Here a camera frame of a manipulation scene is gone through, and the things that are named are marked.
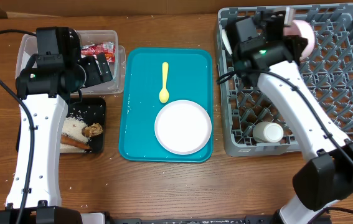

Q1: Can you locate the teal serving tray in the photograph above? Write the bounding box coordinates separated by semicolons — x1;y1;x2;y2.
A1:
118;48;214;163

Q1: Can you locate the red snack wrapper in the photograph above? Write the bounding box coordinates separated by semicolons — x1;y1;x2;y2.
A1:
81;42;116;63

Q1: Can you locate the orange carrot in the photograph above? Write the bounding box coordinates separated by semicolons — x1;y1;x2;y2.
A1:
60;135;91;151

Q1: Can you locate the pile of white rice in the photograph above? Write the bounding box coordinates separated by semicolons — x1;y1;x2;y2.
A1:
60;117;89;153

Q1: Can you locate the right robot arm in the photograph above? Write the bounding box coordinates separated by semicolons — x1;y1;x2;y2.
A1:
219;8;353;223

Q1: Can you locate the large white plate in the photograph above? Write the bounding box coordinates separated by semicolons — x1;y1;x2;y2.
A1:
154;100;212;156

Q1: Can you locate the black waste tray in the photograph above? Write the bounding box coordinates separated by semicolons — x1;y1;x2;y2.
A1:
16;96;107;154

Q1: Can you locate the grey dishwasher rack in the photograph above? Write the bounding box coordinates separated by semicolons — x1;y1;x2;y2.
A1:
220;3;353;156

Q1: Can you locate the white rice bowl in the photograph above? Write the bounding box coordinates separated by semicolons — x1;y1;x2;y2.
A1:
221;29;233;55

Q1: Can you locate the brown food scrap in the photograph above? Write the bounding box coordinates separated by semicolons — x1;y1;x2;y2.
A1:
82;123;103;138

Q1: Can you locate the yellow plastic spoon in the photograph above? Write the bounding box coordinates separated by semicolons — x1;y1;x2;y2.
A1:
159;62;169;103

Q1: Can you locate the small pink bowl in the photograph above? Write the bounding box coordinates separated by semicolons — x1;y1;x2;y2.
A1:
283;20;316;60

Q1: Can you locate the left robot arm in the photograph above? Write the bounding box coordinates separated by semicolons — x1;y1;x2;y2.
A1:
0;27;112;223

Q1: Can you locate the clear plastic bin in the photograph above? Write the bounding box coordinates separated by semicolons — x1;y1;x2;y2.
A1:
15;30;126;95

